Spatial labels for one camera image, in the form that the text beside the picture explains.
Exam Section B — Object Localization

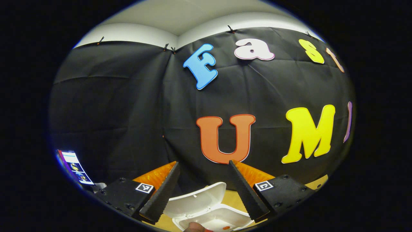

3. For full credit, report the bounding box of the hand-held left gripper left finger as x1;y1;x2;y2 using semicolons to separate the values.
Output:
97;161;181;225

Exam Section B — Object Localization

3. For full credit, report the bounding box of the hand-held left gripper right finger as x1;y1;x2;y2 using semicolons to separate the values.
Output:
228;160;316;223

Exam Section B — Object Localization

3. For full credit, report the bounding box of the white desktop garbage bin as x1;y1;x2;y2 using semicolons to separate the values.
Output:
163;182;256;232

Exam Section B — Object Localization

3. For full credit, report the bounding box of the wooden desktop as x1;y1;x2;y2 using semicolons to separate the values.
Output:
142;174;329;232

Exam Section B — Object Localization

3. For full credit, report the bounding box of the display screen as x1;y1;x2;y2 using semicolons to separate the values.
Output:
57;150;95;186

